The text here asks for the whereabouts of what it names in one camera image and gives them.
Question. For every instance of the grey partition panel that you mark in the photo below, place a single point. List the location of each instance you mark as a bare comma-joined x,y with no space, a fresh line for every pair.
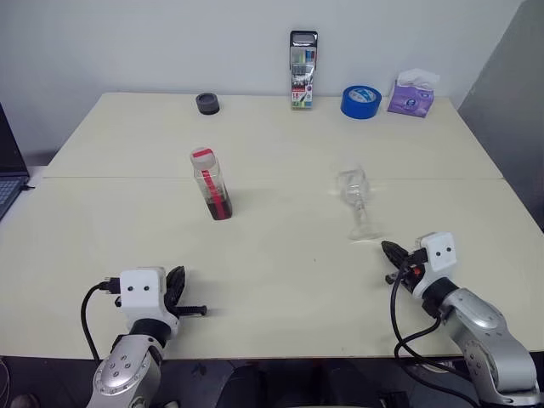
510,106

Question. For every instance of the blue tape roll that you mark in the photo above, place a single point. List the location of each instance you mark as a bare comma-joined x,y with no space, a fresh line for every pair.
359,106

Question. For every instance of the purple tissue pack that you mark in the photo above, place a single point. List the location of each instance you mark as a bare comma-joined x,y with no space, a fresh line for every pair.
410,100

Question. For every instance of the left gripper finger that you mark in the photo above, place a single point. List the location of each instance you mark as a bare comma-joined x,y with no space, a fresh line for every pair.
177,278
193,311

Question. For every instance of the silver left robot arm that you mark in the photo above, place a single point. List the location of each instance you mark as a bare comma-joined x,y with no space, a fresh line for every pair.
127,370

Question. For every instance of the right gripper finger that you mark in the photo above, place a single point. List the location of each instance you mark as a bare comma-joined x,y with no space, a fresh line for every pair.
393,279
395,251

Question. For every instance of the bottle with red label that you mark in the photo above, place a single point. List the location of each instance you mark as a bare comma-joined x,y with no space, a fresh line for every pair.
219,204

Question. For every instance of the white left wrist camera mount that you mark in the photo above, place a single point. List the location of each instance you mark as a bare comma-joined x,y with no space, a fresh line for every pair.
140,297

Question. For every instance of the clear wine glass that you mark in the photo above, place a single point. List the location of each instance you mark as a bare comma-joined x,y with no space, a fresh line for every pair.
353,187

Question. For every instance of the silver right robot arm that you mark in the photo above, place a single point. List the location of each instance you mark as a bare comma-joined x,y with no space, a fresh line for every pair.
484,323

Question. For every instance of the marker pen pack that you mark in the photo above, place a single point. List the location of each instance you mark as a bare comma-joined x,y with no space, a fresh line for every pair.
302,76

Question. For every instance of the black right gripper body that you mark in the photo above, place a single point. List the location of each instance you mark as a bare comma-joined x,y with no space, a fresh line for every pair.
410,261

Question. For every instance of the dark laptop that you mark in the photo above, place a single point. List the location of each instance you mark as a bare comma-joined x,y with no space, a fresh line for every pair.
10,170

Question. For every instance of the white bottle cap red tape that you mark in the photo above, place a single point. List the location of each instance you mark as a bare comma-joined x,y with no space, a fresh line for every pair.
202,158

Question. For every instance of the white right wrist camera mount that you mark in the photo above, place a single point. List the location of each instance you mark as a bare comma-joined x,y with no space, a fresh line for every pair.
442,253

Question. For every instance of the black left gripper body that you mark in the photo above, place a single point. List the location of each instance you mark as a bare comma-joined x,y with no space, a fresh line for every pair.
170,304

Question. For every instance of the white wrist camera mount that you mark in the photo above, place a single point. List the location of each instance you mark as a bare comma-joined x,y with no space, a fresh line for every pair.
140,297
442,253

